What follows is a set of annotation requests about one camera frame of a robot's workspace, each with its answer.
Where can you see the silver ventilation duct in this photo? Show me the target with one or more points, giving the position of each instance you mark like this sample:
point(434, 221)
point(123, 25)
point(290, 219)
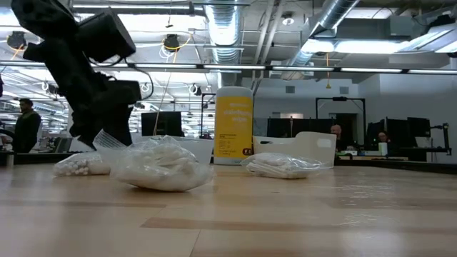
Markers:
point(332, 14)
point(225, 32)

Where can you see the bright ceiling light panel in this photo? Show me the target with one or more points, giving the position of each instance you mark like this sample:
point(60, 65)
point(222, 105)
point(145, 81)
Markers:
point(357, 46)

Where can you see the wide black monitor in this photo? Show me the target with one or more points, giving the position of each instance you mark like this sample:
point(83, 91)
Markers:
point(162, 123)

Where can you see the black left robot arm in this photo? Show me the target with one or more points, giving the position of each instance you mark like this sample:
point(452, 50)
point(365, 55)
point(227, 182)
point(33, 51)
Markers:
point(43, 18)

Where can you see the wooden table grey legs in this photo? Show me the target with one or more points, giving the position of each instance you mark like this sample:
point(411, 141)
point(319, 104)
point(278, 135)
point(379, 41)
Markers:
point(371, 157)

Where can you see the green and white box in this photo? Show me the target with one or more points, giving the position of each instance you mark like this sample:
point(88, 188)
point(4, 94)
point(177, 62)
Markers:
point(382, 148)

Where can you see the large black monitor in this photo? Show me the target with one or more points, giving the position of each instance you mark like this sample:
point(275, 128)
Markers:
point(396, 131)

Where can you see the yellow disinfecting wipes canister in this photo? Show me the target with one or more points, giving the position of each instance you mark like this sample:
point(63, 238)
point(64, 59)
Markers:
point(233, 121)

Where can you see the person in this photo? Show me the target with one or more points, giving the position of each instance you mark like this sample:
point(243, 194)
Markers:
point(382, 137)
point(26, 128)
point(336, 135)

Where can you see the black metal rack frame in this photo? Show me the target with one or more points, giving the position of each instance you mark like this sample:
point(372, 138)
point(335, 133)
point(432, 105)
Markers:
point(340, 99)

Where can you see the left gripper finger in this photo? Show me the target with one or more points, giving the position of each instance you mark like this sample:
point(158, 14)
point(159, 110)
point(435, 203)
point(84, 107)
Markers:
point(85, 128)
point(120, 123)

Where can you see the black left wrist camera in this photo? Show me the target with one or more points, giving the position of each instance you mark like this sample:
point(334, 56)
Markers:
point(105, 35)

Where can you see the clear bag of white cotton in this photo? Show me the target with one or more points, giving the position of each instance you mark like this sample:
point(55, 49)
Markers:
point(282, 166)
point(160, 167)
point(82, 165)

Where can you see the small black monitor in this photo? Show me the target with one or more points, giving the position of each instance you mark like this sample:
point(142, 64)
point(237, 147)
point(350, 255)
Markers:
point(375, 131)

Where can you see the white plastic bin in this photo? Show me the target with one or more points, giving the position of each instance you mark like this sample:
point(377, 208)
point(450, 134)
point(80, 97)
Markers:
point(303, 144)

